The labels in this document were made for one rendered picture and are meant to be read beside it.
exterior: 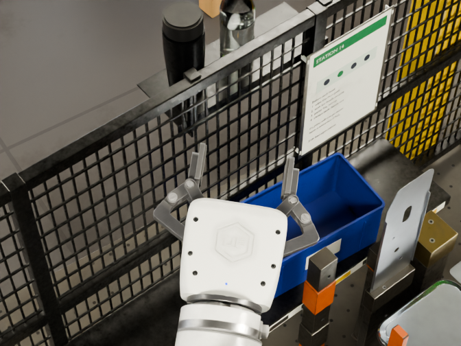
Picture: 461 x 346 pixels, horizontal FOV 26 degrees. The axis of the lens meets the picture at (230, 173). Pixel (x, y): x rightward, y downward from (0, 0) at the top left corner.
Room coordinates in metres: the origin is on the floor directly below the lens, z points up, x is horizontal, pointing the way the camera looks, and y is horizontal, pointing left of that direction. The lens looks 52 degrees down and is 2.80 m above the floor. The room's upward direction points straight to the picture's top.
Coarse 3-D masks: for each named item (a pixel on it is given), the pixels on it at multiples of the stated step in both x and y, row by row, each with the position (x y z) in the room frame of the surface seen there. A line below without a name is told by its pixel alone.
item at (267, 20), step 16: (320, 0) 1.35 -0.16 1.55; (272, 16) 1.44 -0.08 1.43; (288, 16) 1.44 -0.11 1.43; (256, 32) 1.39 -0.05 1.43; (208, 48) 1.35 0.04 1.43; (288, 48) 1.35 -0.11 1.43; (208, 64) 1.31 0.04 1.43; (256, 64) 1.31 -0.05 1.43; (288, 64) 1.32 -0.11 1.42; (144, 80) 1.27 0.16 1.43; (160, 80) 1.27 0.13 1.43; (192, 80) 1.15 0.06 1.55; (224, 80) 1.27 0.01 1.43; (256, 80) 1.27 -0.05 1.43; (192, 96) 1.17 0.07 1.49; (224, 96) 1.23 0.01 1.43; (176, 112) 1.19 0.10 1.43; (192, 112) 1.17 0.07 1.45; (208, 112) 1.20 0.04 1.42; (192, 128) 1.17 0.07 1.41
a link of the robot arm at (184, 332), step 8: (176, 336) 0.47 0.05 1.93; (184, 336) 0.46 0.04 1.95; (192, 336) 0.45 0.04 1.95; (200, 336) 0.45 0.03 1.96; (208, 336) 0.45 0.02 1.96; (216, 336) 0.45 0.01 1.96; (224, 336) 0.45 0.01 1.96; (232, 336) 0.45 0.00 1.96; (240, 336) 0.45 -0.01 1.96; (176, 344) 0.46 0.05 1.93; (184, 344) 0.45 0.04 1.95; (192, 344) 0.45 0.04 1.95; (200, 344) 0.44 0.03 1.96; (208, 344) 0.44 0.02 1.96; (216, 344) 0.44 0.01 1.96; (224, 344) 0.44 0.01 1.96; (232, 344) 0.44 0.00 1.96; (240, 344) 0.44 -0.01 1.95; (248, 344) 0.45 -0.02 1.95; (256, 344) 0.45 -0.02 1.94
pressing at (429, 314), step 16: (432, 288) 1.08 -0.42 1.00; (448, 288) 1.08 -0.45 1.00; (416, 304) 1.04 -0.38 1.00; (432, 304) 1.04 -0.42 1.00; (448, 304) 1.04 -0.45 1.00; (384, 320) 1.00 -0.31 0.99; (400, 320) 1.00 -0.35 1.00; (416, 320) 1.00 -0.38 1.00; (432, 320) 1.00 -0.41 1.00; (448, 320) 1.00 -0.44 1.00; (384, 336) 0.96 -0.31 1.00; (416, 336) 0.96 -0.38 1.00; (432, 336) 0.96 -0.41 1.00; (448, 336) 0.96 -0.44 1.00
